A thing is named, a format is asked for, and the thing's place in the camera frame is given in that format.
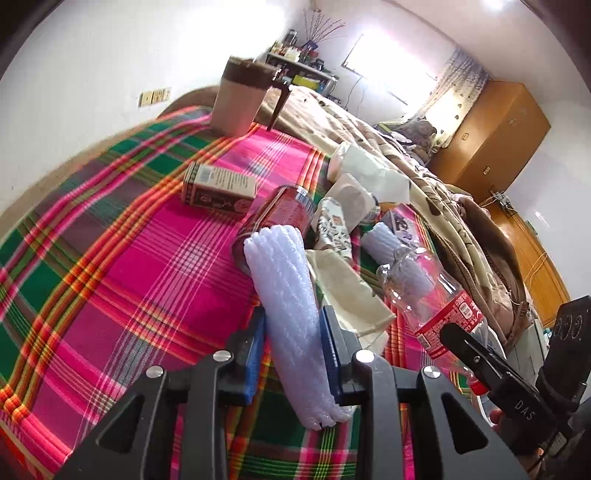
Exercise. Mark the cluttered shelf unit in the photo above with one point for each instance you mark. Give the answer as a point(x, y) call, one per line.
point(300, 57)

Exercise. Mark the pink green plaid blanket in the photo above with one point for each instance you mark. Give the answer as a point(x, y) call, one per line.
point(115, 277)

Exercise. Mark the bright window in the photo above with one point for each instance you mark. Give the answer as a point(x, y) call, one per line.
point(392, 60)

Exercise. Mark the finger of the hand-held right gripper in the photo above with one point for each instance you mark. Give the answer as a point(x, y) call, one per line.
point(466, 350)

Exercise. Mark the person's right hand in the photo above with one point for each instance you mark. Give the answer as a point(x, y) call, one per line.
point(497, 419)

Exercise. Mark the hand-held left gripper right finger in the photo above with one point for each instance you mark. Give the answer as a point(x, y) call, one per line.
point(330, 350)

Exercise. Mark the wooden headboard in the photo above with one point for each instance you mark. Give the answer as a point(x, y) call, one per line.
point(531, 258)

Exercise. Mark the patterned curtain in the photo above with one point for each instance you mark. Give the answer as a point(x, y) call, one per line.
point(457, 87)

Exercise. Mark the beige wall switch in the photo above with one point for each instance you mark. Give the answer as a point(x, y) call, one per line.
point(156, 97)

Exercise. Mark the brown teddy bear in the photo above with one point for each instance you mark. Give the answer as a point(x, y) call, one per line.
point(418, 131)

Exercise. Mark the dried branches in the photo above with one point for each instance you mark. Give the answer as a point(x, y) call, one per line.
point(323, 25)

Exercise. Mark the beige paper bag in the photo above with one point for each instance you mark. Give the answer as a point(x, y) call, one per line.
point(346, 295)

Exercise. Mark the white tissue pack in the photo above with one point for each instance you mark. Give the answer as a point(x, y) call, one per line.
point(364, 170)

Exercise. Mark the brown carton box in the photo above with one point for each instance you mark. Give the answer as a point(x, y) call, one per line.
point(217, 184)

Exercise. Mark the brown and cream blanket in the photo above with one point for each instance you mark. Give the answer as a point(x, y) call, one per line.
point(369, 134)

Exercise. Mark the white plastic trash bin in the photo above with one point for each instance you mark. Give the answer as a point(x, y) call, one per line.
point(235, 106)

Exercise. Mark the patterned white snack packet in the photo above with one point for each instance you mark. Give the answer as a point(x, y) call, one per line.
point(332, 226)

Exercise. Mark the wooden wardrobe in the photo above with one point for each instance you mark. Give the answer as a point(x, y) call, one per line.
point(498, 134)

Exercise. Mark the white foam net sleeve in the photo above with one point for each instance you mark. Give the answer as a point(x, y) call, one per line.
point(286, 300)
point(381, 242)

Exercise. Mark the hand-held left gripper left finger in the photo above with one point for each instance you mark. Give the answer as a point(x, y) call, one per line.
point(256, 355)

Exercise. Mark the clear bottle with red label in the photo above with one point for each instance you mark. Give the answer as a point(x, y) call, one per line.
point(429, 300)

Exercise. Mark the white power strip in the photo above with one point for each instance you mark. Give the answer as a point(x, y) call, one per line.
point(501, 201)

